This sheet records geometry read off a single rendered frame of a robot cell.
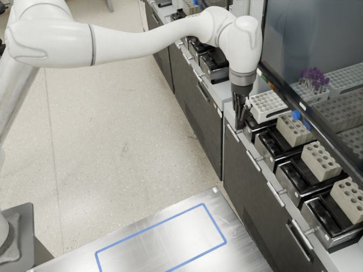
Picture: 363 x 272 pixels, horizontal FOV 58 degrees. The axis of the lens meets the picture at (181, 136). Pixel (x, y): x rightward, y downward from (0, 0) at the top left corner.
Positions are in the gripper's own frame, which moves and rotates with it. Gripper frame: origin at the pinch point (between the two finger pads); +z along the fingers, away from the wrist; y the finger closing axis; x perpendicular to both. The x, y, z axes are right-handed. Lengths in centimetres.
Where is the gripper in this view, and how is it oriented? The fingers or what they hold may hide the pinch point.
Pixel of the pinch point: (239, 122)
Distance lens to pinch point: 126.9
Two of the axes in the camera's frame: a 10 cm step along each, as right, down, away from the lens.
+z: 0.8, 6.8, 7.3
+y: -3.3, -6.7, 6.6
